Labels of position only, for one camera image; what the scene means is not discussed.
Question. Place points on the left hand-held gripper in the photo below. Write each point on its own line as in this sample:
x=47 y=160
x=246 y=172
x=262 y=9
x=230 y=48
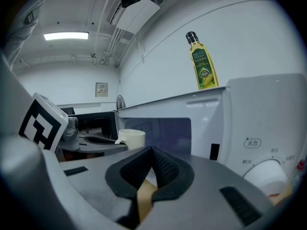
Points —
x=43 y=126

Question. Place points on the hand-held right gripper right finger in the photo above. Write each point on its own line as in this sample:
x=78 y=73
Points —
x=204 y=176

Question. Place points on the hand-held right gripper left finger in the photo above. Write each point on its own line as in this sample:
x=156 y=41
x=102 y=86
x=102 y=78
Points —
x=91 y=176

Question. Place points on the white cup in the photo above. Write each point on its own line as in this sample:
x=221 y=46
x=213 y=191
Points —
x=134 y=138

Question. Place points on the white microwave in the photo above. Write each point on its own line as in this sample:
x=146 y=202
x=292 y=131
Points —
x=251 y=109

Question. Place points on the black standing fan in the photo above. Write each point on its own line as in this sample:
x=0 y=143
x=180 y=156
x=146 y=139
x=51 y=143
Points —
x=121 y=102

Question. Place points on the black monitor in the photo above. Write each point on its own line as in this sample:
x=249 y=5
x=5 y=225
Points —
x=68 y=111

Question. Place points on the yellow cooking oil bottle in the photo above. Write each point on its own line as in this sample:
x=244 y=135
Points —
x=204 y=66

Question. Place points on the rectangular ceiling light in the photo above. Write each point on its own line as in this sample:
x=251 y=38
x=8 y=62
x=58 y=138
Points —
x=66 y=36

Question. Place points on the white air conditioner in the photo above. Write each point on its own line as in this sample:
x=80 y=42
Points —
x=136 y=14

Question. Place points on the grey wall panel box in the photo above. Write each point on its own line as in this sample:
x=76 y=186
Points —
x=101 y=89

